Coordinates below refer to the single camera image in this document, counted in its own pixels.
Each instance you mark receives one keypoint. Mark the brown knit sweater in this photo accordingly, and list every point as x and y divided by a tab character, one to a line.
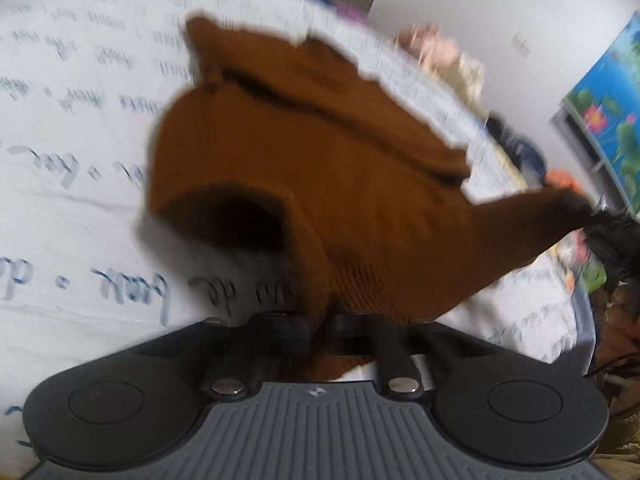
283	148

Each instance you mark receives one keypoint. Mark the cream clothes pile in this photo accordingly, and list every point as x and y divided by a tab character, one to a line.
466	76

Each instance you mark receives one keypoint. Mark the pink clothes pile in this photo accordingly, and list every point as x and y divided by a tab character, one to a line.
427	45

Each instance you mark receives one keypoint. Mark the dark patterned garment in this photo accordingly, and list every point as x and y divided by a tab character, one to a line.
525	156

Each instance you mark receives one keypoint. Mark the purple garment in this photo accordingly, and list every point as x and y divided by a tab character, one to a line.
351	12

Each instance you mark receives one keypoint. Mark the white script-print bed sheet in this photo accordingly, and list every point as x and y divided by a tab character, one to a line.
85	269

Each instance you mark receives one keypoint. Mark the white wall switch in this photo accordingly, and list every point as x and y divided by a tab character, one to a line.
520	45

